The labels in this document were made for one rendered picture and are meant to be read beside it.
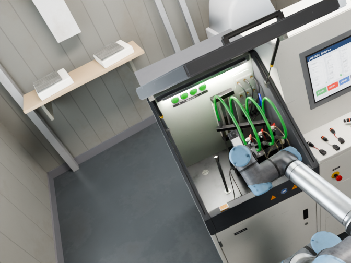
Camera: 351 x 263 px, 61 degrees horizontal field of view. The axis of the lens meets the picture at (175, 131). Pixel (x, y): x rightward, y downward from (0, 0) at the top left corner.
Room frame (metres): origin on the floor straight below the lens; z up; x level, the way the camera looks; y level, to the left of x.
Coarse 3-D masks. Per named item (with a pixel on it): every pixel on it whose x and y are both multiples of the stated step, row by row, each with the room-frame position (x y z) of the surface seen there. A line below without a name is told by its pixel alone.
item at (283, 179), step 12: (312, 168) 0.98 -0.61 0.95; (276, 180) 1.00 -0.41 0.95; (288, 180) 0.97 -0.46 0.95; (252, 192) 0.99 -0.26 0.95; (276, 192) 0.96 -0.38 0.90; (288, 192) 0.97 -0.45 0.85; (228, 204) 0.98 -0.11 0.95; (240, 204) 0.95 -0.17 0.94; (252, 204) 0.95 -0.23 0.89; (264, 204) 0.96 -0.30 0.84; (216, 216) 0.94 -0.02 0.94; (228, 216) 0.95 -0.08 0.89; (240, 216) 0.95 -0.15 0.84; (216, 228) 0.94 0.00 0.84
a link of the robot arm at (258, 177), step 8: (248, 168) 0.69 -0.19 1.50; (256, 168) 0.69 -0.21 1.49; (264, 168) 0.68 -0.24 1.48; (272, 168) 0.67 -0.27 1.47; (248, 176) 0.68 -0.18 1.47; (256, 176) 0.67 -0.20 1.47; (264, 176) 0.66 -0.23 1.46; (272, 176) 0.66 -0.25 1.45; (248, 184) 0.67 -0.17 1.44; (256, 184) 0.65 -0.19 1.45; (264, 184) 0.64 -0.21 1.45; (256, 192) 0.64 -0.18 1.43; (264, 192) 0.62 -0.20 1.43
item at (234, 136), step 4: (232, 132) 0.94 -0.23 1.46; (236, 132) 0.94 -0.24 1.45; (228, 136) 0.94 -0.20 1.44; (232, 136) 0.93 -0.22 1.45; (236, 136) 0.92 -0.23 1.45; (240, 136) 0.92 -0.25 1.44; (232, 140) 0.91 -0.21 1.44; (236, 140) 0.90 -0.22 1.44; (240, 140) 0.89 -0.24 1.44; (232, 144) 0.90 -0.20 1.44; (236, 144) 0.89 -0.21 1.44; (240, 144) 0.88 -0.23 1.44
